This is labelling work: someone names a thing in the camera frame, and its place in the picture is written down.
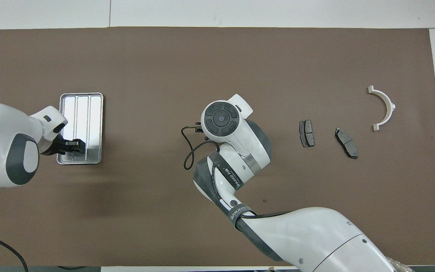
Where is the curved dark brake pad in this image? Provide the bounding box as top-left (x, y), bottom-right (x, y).
top-left (335, 128), bottom-right (359, 159)

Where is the silver metal tray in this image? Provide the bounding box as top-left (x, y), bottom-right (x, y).
top-left (56, 93), bottom-right (104, 165)

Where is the brown table mat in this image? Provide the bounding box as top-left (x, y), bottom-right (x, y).
top-left (0, 27), bottom-right (435, 267)

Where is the rectangular dark brake pad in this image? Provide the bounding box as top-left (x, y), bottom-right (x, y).
top-left (299, 120), bottom-right (315, 148)

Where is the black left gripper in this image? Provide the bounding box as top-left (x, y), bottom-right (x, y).
top-left (40, 130), bottom-right (87, 156)

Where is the white half-ring bracket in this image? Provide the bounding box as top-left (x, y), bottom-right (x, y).
top-left (368, 86), bottom-right (396, 131)

